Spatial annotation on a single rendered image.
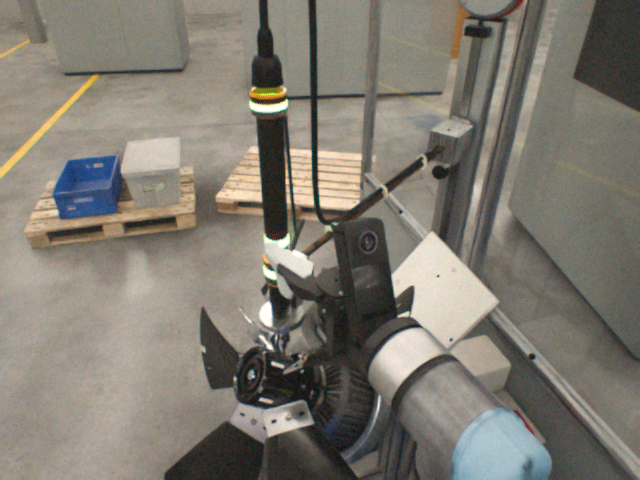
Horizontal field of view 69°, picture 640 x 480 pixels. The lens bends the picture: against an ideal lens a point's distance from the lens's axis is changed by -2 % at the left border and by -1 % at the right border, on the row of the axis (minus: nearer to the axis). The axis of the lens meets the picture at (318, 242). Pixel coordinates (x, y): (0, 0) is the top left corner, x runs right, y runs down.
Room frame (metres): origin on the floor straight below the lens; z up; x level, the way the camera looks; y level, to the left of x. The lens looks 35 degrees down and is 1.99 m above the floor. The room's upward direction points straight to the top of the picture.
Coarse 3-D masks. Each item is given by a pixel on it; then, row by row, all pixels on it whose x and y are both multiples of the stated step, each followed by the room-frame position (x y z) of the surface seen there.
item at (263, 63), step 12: (264, 36) 0.55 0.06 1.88; (264, 48) 0.55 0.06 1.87; (264, 60) 0.54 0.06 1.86; (276, 60) 0.55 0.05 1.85; (252, 72) 0.55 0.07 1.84; (264, 72) 0.54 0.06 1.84; (276, 72) 0.54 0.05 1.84; (252, 84) 0.55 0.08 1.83; (264, 84) 0.54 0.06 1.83; (276, 84) 0.54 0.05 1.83; (276, 288) 0.54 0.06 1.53; (276, 300) 0.54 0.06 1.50; (288, 300) 0.54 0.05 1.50; (276, 312) 0.54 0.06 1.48; (288, 312) 0.54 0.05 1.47
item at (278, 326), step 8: (304, 256) 0.59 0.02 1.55; (296, 296) 0.56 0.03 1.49; (296, 304) 0.56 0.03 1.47; (264, 312) 0.55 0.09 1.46; (296, 312) 0.55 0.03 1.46; (264, 320) 0.54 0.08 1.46; (272, 320) 0.54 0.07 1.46; (280, 320) 0.54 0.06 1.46; (288, 320) 0.54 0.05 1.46; (296, 320) 0.54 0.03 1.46; (272, 328) 0.52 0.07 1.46; (280, 328) 0.52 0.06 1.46; (288, 328) 0.52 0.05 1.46
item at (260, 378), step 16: (256, 352) 0.67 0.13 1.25; (272, 352) 0.66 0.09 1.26; (240, 368) 0.66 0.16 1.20; (256, 368) 0.64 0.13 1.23; (272, 368) 0.61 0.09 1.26; (240, 384) 0.63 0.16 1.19; (256, 384) 0.60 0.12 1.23; (272, 384) 0.59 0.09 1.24; (288, 384) 0.61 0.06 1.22; (304, 384) 0.63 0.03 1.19; (240, 400) 0.59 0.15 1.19; (256, 400) 0.57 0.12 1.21; (272, 400) 0.58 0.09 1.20; (288, 400) 0.59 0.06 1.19
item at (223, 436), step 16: (224, 432) 0.58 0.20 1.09; (240, 432) 0.58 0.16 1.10; (208, 448) 0.57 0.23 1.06; (224, 448) 0.56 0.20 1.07; (240, 448) 0.56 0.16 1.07; (256, 448) 0.56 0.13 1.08; (176, 464) 0.56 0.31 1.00; (192, 464) 0.55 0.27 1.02; (208, 464) 0.55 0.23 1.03; (224, 464) 0.54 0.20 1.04; (240, 464) 0.54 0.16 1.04; (256, 464) 0.54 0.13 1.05
